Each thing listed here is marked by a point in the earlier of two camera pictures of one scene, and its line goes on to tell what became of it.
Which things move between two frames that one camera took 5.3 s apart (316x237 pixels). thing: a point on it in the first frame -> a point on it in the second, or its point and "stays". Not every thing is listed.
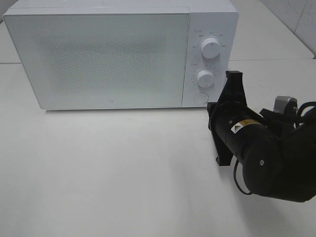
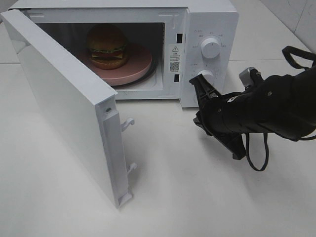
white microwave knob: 210,47 stays
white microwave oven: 96,54 stays
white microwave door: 103,60 -> 86,106
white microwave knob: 205,78 stays
